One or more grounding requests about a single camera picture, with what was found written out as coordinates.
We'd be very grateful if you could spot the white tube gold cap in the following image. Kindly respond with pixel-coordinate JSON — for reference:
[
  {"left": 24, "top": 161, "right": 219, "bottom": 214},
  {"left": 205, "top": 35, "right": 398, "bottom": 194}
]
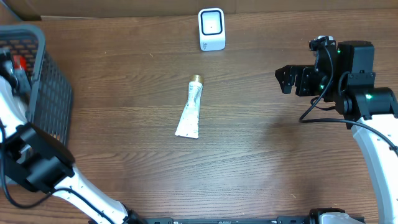
[{"left": 175, "top": 75, "right": 204, "bottom": 139}]

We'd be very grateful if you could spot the red spaghetti packet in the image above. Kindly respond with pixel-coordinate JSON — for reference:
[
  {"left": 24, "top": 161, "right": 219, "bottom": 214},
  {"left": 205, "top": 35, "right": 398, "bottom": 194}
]
[{"left": 12, "top": 55, "right": 28, "bottom": 77}]

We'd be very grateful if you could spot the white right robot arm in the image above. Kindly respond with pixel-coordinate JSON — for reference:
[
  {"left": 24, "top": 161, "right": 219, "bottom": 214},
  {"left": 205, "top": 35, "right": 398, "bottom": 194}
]
[{"left": 275, "top": 36, "right": 397, "bottom": 223}]

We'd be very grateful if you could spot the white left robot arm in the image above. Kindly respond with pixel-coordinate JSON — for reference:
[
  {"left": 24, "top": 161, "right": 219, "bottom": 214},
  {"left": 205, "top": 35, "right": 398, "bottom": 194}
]
[{"left": 1, "top": 49, "right": 144, "bottom": 223}]

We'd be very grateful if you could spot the white barcode scanner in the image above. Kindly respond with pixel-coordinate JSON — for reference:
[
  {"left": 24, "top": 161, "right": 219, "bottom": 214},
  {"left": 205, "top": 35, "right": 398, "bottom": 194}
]
[{"left": 198, "top": 7, "right": 226, "bottom": 52}]

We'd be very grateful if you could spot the grey plastic basket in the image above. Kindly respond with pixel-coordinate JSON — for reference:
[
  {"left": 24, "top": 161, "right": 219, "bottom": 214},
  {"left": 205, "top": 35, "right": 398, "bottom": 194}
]
[{"left": 1, "top": 24, "right": 73, "bottom": 145}]

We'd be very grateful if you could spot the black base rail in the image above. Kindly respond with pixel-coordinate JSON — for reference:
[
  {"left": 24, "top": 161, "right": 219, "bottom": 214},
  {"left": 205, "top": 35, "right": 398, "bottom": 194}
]
[{"left": 88, "top": 216, "right": 365, "bottom": 224}]

